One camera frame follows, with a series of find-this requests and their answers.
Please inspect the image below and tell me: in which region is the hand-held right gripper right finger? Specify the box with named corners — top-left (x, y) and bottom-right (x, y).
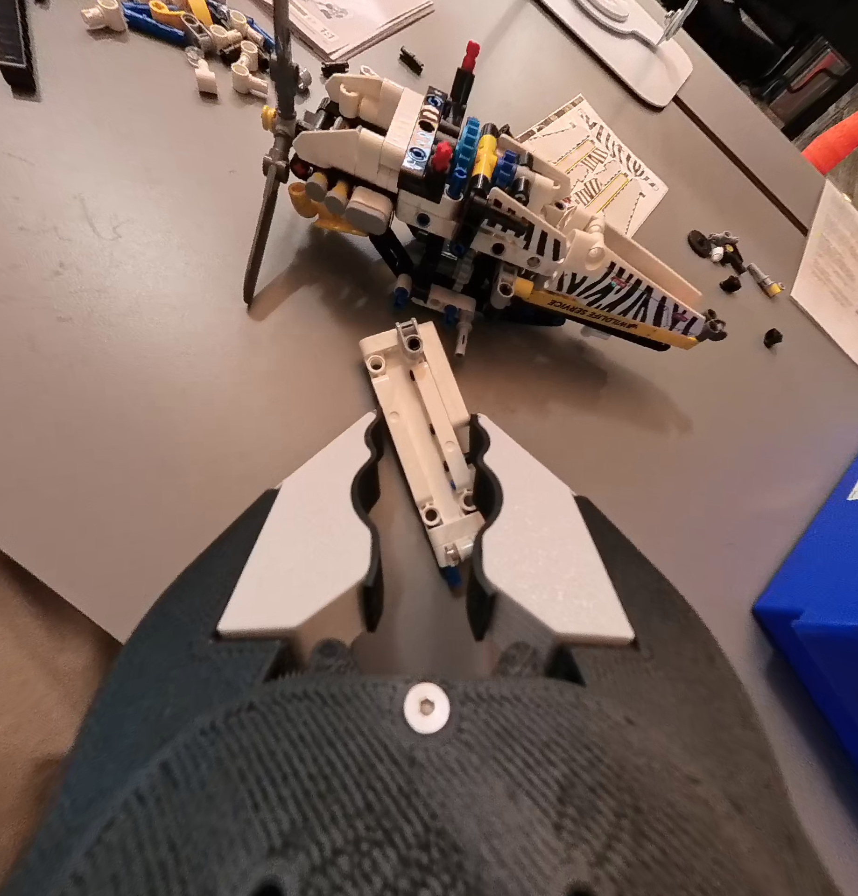
top-left (469, 413), bottom-right (636, 644)

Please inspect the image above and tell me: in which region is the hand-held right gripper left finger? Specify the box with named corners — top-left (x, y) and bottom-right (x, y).
top-left (217, 412), bottom-right (386, 641)

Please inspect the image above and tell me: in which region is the white lego wing assembly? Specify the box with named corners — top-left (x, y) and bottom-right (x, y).
top-left (357, 318), bottom-right (494, 590)

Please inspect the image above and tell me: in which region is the zebra-striped lego aeroplane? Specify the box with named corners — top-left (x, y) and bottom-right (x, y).
top-left (242, 0), bottom-right (728, 359)

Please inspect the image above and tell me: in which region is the pile of small lego pieces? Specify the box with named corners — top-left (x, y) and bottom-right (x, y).
top-left (79, 0), bottom-right (312, 97)

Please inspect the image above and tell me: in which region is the black grey lego subassembly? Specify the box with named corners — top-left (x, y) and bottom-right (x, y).
top-left (687, 227), bottom-right (746, 273)

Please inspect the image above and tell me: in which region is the grey yellow lego connector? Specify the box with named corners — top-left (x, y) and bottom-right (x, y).
top-left (746, 262), bottom-right (787, 300)

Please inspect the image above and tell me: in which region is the lego instruction booklet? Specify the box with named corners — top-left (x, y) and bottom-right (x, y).
top-left (250, 0), bottom-right (436, 63)

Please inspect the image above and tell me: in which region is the black lego strip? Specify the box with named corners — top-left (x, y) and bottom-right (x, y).
top-left (0, 0), bottom-right (39, 95)

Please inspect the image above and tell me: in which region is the blue plastic bin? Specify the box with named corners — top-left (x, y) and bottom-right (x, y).
top-left (753, 427), bottom-right (858, 806)

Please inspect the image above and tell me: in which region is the zebra-striped sticker sheet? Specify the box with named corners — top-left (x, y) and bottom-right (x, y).
top-left (515, 93), bottom-right (670, 237)

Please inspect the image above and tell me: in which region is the white printed paper sheet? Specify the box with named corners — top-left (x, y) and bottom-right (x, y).
top-left (791, 180), bottom-right (858, 386)

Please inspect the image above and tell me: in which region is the red orange object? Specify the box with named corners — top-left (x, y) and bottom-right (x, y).
top-left (802, 100), bottom-right (858, 177)

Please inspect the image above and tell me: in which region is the dark storage unit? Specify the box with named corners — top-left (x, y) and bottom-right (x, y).
top-left (747, 0), bottom-right (858, 137)

